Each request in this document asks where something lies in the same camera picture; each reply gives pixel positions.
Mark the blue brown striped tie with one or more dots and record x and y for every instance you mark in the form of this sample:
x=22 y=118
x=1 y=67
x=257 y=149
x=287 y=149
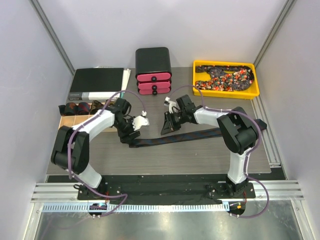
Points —
x=191 y=136

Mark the aluminium frame rail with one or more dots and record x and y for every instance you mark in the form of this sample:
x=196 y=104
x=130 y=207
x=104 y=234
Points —
x=54 y=192

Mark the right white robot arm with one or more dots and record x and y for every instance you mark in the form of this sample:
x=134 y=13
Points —
x=240 y=134

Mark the black pink drawer box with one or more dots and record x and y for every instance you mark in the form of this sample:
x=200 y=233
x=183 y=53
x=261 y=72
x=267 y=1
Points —
x=153 y=70

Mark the white slotted cable duct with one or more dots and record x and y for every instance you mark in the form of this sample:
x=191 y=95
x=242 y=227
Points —
x=90 y=207

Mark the colourful floral tie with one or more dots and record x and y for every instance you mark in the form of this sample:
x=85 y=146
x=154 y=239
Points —
x=225 y=78

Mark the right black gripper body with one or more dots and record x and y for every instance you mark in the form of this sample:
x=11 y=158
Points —
x=178 y=117

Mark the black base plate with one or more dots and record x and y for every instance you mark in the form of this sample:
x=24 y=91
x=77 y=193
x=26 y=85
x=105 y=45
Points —
x=167 y=190

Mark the black flat box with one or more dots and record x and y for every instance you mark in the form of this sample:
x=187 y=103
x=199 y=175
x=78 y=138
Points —
x=96 y=83

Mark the rolled navy striped tie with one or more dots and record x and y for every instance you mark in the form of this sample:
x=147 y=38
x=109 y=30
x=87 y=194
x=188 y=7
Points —
x=83 y=108

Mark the rolled red dark tie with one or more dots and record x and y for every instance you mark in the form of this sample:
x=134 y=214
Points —
x=69 y=109

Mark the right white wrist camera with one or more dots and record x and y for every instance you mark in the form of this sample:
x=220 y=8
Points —
x=172 y=105

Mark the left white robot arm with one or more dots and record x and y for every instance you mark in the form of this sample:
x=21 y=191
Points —
x=71 y=150

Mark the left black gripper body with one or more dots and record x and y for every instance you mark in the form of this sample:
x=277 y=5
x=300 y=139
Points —
x=125 y=127

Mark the wooden compartment organizer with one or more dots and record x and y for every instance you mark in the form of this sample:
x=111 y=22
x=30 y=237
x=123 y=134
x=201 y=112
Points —
x=72 y=122

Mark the rolled brown patterned tie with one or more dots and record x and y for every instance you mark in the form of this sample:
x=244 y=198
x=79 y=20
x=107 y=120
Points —
x=95 y=106

